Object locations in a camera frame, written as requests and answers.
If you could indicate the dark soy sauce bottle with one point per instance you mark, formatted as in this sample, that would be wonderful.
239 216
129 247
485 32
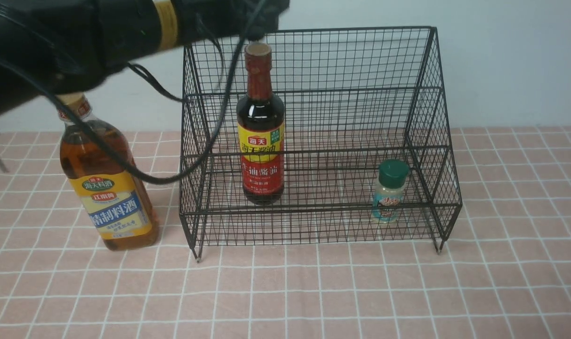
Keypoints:
261 122

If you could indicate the green-capped seasoning shaker bottle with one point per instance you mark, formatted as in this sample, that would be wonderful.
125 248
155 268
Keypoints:
389 190

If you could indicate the amber cooking wine bottle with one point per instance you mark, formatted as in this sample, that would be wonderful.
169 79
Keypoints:
116 202

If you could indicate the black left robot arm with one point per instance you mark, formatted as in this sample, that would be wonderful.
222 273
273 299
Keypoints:
75 45

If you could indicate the pink checked tablecloth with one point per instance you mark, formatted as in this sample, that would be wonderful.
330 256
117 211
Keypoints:
505 273

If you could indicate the black wire mesh shelf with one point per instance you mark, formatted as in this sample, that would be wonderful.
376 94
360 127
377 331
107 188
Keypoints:
353 97

